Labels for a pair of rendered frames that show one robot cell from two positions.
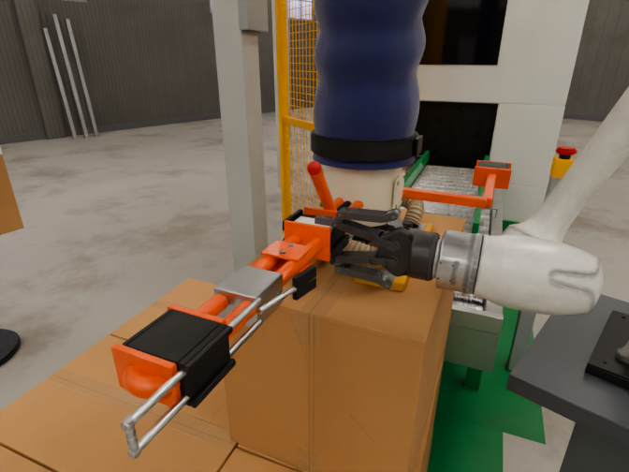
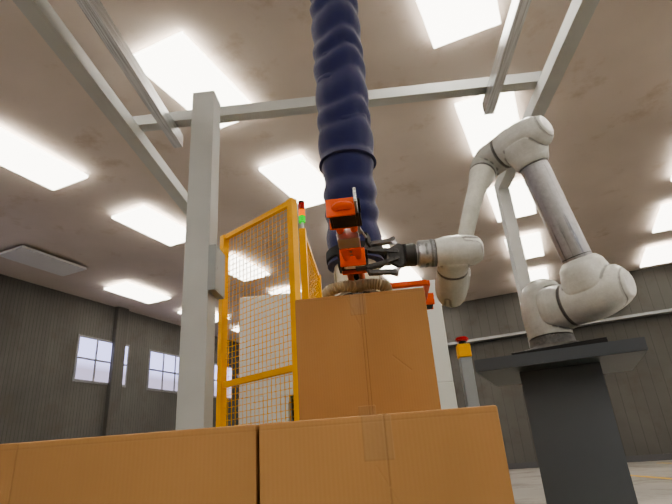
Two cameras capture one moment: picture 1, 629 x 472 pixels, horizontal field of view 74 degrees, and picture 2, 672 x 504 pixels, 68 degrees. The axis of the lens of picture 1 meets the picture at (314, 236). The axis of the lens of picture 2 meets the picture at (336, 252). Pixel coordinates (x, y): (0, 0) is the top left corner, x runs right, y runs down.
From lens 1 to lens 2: 1.28 m
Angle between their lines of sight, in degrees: 50
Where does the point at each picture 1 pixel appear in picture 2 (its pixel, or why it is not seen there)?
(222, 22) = (191, 286)
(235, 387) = (307, 374)
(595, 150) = (463, 225)
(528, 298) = (458, 248)
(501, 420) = not seen: outside the picture
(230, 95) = (191, 341)
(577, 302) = (476, 245)
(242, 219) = not seen: hidden behind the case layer
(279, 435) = (344, 403)
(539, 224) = not seen: hidden behind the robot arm
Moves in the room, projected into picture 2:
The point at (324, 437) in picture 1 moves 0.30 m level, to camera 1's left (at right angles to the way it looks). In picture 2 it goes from (378, 385) to (274, 388)
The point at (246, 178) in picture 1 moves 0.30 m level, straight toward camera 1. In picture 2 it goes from (199, 417) to (214, 410)
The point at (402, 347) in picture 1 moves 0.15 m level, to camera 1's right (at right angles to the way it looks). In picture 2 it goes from (413, 294) to (456, 295)
